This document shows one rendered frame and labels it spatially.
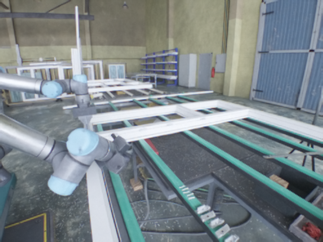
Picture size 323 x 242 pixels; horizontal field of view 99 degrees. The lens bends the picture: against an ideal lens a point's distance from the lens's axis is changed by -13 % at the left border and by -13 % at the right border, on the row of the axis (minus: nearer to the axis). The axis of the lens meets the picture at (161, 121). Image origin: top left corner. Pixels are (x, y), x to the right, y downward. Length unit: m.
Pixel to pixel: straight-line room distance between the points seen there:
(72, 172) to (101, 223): 0.15
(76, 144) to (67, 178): 0.10
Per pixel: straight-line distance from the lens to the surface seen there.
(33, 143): 0.57
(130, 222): 0.55
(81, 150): 0.44
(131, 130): 0.99
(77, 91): 0.96
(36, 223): 1.46
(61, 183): 0.50
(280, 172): 1.34
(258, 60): 7.65
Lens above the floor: 1.30
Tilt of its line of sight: 19 degrees down
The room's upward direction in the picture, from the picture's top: straight up
